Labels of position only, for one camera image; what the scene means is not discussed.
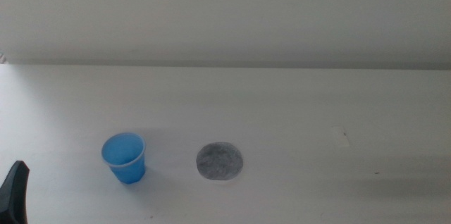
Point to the round grey cup mat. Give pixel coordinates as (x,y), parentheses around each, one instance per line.
(219,161)

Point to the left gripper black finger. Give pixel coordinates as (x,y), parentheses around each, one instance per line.
(14,196)

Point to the blue plastic cup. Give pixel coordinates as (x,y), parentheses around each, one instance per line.
(125,160)

